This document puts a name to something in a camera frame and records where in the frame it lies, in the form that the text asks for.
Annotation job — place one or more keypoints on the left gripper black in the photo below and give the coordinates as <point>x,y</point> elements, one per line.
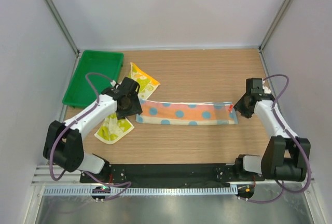
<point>135,109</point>

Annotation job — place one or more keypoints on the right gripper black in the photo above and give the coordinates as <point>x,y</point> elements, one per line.
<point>238,107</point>

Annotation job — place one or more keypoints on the blue polka dot towel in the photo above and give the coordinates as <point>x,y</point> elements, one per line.
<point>166,113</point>

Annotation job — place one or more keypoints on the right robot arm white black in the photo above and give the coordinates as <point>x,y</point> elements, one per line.
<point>287,155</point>

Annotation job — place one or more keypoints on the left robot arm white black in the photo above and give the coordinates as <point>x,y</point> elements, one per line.
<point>64,140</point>

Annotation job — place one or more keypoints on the yellow green patterned towel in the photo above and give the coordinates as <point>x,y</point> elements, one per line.
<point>112,129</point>

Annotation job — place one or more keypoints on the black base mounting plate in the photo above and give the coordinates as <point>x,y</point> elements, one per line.
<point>170,176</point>

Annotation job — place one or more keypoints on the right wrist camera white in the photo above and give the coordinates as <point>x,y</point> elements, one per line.
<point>266,87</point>

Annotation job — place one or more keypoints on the right aluminium frame post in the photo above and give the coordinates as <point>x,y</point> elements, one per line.
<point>275,22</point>

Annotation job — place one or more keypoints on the aluminium frame post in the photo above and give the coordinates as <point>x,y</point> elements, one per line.
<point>59,21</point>
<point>275,22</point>

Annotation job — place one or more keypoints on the white slotted cable duct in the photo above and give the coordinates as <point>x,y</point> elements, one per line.
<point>103,191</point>

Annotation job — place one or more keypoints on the left aluminium frame post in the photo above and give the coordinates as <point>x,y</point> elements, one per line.
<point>59,21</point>

